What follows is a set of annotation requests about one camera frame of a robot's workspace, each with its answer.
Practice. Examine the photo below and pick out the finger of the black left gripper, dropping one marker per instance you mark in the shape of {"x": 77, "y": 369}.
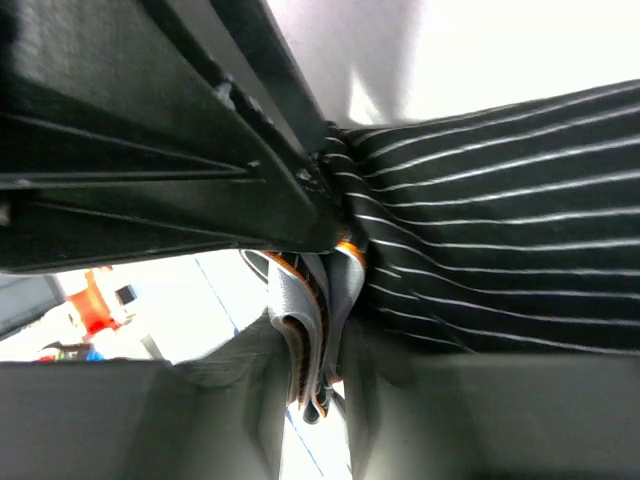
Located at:
{"x": 135, "y": 130}

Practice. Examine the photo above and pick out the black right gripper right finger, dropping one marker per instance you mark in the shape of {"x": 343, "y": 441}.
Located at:
{"x": 406, "y": 417}

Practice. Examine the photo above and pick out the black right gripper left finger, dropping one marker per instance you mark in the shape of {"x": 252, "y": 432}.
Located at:
{"x": 241, "y": 394}

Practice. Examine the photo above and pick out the black striped underwear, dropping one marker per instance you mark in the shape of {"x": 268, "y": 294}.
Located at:
{"x": 510, "y": 229}

